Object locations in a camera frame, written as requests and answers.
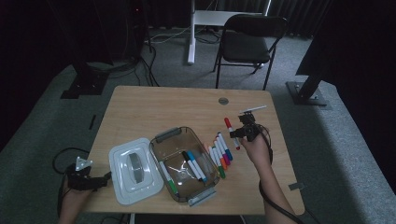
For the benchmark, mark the black marker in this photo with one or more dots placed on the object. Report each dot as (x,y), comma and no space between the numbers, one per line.
(186,155)

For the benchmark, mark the white box lid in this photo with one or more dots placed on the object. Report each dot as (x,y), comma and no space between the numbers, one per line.
(121,186)

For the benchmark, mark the grey round table grommet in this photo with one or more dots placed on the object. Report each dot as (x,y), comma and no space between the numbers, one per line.
(223,100)

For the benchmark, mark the red marker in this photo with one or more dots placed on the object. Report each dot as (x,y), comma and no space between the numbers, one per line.
(228,122)

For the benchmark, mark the person's left hand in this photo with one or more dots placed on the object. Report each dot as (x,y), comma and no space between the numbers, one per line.
(76,196)

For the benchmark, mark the black metal stand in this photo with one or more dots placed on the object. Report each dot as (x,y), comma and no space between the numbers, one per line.
(306,93)
(87,84)

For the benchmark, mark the row of assorted markers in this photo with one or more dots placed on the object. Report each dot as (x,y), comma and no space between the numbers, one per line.
(218,154)

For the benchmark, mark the light blue marker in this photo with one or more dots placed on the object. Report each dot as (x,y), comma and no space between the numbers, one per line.
(199,170)

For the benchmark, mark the transparent storage box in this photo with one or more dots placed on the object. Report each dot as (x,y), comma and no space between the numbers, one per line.
(174,140)

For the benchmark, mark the dark equipment tower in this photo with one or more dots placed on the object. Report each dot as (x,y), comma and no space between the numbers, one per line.
(135,31)

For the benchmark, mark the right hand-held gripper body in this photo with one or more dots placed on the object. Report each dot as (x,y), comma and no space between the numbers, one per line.
(250,127)

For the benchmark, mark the small black bar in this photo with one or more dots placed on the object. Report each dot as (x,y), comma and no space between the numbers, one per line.
(92,122)

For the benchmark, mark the white table leg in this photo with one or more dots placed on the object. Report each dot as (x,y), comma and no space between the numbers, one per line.
(132,219)

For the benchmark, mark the white desk frame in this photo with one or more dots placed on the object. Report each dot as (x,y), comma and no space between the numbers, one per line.
(192,46)

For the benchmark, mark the person's right hand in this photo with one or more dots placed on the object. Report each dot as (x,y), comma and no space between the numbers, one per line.
(258,152)

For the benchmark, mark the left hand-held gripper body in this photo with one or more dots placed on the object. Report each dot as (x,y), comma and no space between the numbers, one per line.
(79,180)

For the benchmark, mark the light green marker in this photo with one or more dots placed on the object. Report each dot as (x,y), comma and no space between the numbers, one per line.
(172,186)

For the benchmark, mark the black folding chair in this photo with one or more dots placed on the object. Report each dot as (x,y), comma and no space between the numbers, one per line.
(246,46)

